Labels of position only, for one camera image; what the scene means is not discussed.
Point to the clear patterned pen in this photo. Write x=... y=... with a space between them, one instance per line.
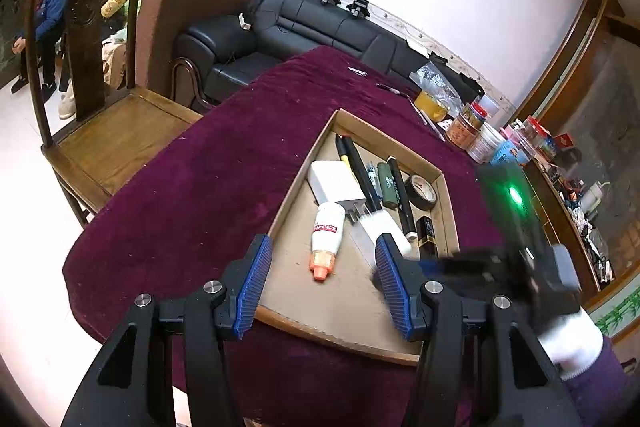
x=373 y=182

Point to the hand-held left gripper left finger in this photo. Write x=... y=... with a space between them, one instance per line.
x=252 y=287

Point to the yellow tape roll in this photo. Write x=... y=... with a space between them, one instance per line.
x=430 y=104

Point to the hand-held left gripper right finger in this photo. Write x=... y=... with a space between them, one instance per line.
x=392 y=292

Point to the silver pen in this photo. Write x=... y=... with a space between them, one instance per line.
x=429 y=119

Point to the black tape roll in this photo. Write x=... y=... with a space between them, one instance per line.
x=412 y=199

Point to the black and gold pen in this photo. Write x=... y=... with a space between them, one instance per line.
x=342 y=152

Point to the jar with red white lid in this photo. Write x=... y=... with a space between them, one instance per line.
x=479 y=112

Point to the brown armchair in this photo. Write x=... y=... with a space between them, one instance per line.
x=170 y=7

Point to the white cup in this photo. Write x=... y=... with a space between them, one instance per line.
x=594 y=197

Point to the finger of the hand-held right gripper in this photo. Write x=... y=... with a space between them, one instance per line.
x=465 y=269

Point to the shallow cardboard box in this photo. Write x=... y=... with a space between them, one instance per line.
x=345 y=297

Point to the orange label jar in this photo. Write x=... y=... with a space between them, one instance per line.
x=460 y=132

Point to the clear jar with red lid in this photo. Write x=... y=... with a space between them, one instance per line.
x=532 y=137

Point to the clear plastic bag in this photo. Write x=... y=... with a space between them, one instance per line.
x=435 y=77

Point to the person's right forearm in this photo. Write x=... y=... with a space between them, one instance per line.
x=600 y=392

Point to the white plastic jar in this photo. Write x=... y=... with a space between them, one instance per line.
x=484 y=144

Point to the person's right hand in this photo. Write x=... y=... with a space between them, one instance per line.
x=572 y=342

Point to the translucent plastic cup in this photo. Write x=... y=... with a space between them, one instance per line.
x=491 y=106

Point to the white charger plug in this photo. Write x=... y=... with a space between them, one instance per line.
x=380 y=232

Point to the wooden cabinet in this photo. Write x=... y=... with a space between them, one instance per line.
x=600 y=17

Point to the red packet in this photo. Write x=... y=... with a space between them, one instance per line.
x=565 y=141

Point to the black leather sofa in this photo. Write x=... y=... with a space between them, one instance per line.
x=300 y=22

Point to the green lighter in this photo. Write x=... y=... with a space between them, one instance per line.
x=389 y=184

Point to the pile of assorted clutter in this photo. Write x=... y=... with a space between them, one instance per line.
x=585 y=232

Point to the dark wooden chair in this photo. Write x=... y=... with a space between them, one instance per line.
x=120 y=132

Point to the black and gold lipstick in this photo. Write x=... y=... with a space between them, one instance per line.
x=428 y=237

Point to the pink lid container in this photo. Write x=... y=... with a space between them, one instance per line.
x=508 y=134

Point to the white power adapter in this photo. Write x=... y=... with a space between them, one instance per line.
x=332 y=182

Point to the black pen with white tip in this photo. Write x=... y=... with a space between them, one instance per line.
x=402 y=202

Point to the blue label container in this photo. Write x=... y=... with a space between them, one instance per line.
x=505 y=154

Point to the yellow patterned cushion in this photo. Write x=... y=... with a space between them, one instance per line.
x=115 y=2

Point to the white bottle with red label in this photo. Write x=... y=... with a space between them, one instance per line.
x=327 y=232

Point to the small metal clip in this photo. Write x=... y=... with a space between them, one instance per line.
x=358 y=70

